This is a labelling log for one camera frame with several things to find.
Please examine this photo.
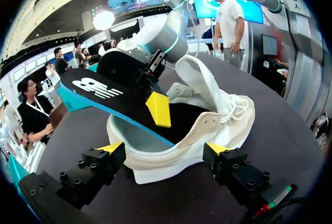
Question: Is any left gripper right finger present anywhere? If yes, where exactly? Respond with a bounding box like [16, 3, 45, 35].
[203, 142, 272, 205]

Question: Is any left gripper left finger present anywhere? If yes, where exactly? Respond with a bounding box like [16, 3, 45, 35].
[57, 142, 127, 209]

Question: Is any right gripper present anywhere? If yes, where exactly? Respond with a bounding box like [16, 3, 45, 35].
[96, 49, 172, 129]

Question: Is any black and blue insole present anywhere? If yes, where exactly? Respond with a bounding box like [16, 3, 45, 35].
[60, 67, 175, 147]

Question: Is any white and beige shoe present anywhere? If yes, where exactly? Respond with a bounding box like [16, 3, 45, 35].
[106, 54, 256, 185]

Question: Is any teal box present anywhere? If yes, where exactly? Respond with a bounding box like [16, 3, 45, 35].
[57, 62, 100, 113]
[7, 153, 31, 196]

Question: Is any person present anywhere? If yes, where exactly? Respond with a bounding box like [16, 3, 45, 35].
[44, 61, 62, 86]
[213, 0, 246, 68]
[53, 47, 71, 76]
[16, 75, 56, 146]
[74, 43, 92, 68]

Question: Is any person's hand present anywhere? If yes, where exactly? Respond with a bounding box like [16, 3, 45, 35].
[274, 59, 290, 69]

